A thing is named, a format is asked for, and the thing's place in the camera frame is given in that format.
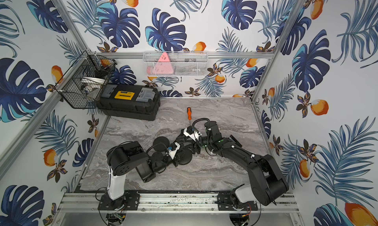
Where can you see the aluminium front rail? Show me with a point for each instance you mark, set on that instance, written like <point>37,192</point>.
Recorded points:
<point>174,203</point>

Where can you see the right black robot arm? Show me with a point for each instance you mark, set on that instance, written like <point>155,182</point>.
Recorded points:
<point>266,181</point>

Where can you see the pink triangle card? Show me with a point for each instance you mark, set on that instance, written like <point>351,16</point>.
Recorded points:
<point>163,66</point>

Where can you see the black round base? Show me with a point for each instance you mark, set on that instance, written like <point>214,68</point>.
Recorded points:
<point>161,144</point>
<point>184,157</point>

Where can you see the black wire basket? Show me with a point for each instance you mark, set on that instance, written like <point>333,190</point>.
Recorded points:
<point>87,78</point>

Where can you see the black clip piece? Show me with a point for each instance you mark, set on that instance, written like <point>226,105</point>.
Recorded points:
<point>236,141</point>

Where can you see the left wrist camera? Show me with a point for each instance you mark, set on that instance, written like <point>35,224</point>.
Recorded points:
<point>172,149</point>

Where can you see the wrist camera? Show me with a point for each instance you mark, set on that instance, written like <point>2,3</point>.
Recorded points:
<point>172,149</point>
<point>192,133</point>

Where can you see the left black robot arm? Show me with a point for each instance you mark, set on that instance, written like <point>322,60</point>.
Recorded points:
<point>135,146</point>

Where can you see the clear mesh wall tray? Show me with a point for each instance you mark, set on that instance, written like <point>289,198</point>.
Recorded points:
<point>185,63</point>

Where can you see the orange handled screwdriver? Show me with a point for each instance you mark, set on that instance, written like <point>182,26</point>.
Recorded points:
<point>189,113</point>

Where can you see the black plastic toolbox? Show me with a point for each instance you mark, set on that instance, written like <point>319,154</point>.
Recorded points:
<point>129,101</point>

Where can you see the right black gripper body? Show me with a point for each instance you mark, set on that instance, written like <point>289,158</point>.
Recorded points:
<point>203,141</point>

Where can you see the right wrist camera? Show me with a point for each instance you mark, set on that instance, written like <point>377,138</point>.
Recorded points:
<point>192,133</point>

